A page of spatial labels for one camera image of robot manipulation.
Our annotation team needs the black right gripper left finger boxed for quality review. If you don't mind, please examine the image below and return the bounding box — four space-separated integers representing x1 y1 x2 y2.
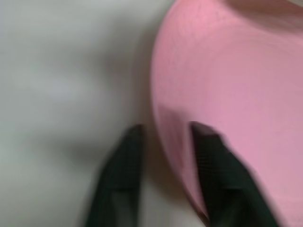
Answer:
85 123 145 227

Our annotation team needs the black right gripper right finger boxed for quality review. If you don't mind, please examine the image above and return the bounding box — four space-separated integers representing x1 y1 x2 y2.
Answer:
188 121 278 227

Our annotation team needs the pink plate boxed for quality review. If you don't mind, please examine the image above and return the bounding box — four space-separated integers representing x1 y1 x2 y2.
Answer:
150 0 303 227

